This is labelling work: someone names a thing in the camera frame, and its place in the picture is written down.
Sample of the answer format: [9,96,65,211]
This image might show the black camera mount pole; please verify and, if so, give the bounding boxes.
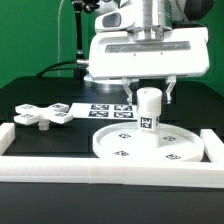
[71,0,100,61]

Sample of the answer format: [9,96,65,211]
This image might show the white cross-shaped table base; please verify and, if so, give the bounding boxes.
[14,103,73,131]

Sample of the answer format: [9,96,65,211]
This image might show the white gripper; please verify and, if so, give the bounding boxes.
[89,27,210,104]

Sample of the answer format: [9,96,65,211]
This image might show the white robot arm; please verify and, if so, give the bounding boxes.
[88,0,215,102]

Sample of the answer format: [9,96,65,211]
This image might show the white sheet with markers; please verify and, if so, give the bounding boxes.
[69,103,137,120]

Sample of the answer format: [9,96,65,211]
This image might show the black cable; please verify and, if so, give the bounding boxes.
[35,60,79,78]

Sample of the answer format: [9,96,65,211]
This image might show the white U-shaped frame barrier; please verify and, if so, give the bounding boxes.
[0,123,224,188]

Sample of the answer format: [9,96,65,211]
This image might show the white round table top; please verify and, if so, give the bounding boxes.
[92,122,204,162]

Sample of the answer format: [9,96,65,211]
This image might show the white thin cable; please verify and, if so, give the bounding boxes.
[57,0,66,78]

